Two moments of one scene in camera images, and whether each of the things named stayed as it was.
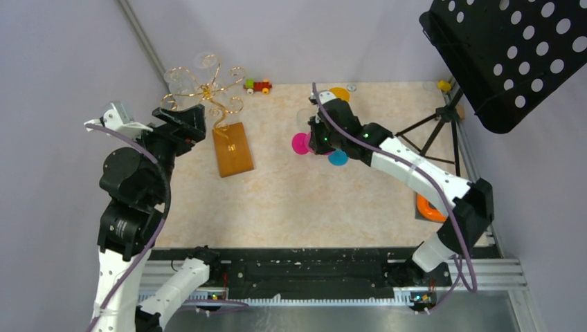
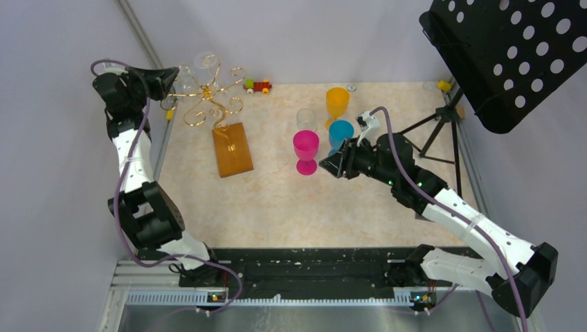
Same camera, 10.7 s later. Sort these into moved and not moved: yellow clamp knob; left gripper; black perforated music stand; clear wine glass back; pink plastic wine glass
Moved: left gripper; pink plastic wine glass
Not moved: yellow clamp knob; black perforated music stand; clear wine glass back
